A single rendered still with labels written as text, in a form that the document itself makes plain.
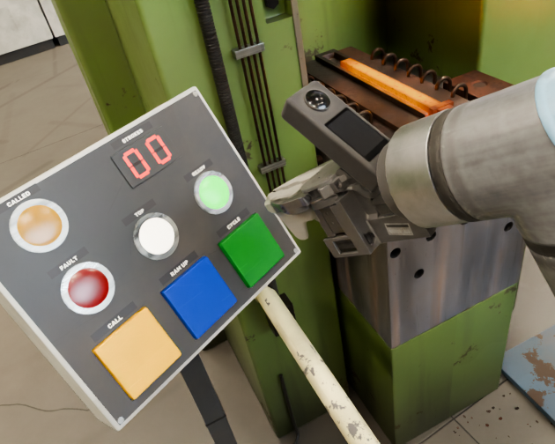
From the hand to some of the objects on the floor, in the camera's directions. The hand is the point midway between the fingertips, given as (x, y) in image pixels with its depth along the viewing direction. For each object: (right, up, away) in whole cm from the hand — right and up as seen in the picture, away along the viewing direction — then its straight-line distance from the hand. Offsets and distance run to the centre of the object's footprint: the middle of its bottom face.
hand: (270, 196), depth 58 cm
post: (-2, -86, +75) cm, 114 cm away
